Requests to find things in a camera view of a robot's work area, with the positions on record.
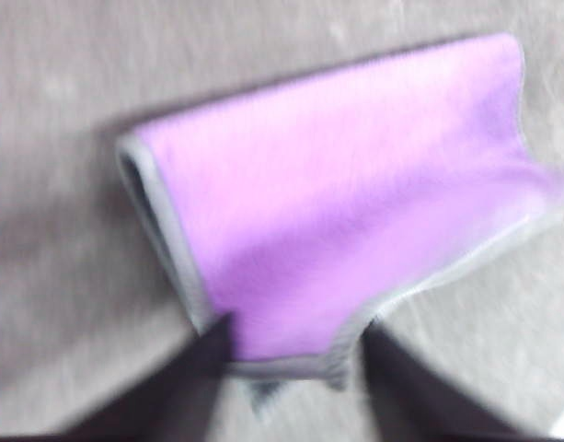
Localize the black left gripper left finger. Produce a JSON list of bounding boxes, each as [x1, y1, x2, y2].
[[0, 312, 236, 442]]

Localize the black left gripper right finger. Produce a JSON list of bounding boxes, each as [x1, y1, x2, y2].
[[360, 326, 557, 442]]

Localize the purple towel with grey hem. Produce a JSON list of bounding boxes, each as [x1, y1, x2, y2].
[[114, 30, 564, 392]]

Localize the grey table cloth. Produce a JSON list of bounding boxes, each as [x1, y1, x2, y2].
[[0, 0, 564, 442]]

